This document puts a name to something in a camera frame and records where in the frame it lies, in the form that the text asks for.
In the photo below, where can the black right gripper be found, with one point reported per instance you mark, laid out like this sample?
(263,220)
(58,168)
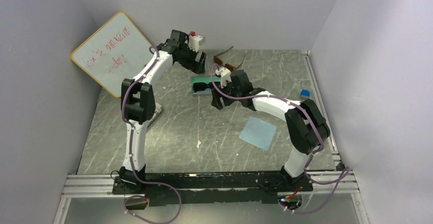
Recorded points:
(216,102)

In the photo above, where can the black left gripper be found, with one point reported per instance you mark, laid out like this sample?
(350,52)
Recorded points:
(197,67)

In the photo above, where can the black sunglasses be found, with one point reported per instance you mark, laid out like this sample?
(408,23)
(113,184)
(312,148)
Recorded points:
(201,86)

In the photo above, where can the green lined glasses case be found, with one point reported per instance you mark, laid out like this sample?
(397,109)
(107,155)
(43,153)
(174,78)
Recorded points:
(205,79)

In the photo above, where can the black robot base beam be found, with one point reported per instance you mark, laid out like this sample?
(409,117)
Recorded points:
(162,189)

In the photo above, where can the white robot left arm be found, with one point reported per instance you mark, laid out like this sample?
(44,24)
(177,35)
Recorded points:
(138,104)

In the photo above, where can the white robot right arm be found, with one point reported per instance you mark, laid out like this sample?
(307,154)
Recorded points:
(305,123)

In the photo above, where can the brown sunglasses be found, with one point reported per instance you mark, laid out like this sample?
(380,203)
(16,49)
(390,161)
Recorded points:
(217,60)

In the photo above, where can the right light blue cloth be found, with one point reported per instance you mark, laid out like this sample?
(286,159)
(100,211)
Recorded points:
(258,133)

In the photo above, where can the blue whiteboard eraser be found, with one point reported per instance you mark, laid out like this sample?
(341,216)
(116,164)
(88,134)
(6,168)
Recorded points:
(305,93)

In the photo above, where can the yellow framed whiteboard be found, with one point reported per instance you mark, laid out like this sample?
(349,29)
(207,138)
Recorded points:
(117,50)

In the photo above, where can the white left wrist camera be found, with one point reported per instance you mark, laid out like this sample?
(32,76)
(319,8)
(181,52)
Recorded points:
(195,41)

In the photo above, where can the aluminium frame rail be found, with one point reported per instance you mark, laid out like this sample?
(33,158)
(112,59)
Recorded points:
(100,186)

